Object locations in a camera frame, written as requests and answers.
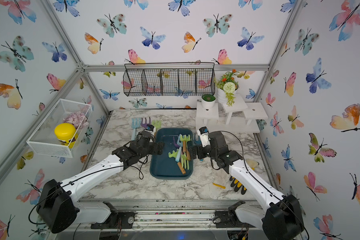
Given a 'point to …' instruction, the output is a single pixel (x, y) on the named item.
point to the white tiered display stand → (239, 118)
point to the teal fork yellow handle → (197, 142)
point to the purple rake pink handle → (145, 125)
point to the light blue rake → (179, 144)
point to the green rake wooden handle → (184, 138)
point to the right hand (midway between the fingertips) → (197, 145)
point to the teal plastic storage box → (163, 167)
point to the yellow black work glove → (238, 186)
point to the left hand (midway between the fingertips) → (160, 142)
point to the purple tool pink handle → (176, 145)
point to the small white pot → (208, 100)
